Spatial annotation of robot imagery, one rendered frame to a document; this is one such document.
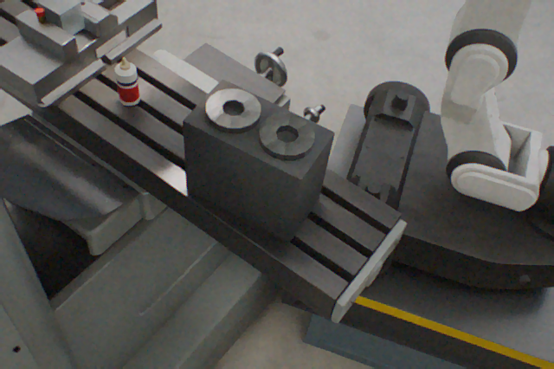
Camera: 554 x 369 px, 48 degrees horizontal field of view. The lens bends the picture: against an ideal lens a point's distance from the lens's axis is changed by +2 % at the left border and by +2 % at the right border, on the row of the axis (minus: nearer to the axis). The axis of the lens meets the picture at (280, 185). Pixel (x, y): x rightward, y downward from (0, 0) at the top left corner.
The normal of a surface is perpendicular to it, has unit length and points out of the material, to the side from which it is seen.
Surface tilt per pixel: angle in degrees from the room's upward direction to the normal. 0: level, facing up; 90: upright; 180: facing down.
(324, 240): 0
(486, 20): 90
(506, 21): 90
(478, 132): 90
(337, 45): 0
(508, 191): 90
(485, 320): 0
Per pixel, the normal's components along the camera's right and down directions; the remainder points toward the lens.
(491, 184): -0.32, 0.74
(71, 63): 0.82, 0.50
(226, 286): 0.09, -0.60
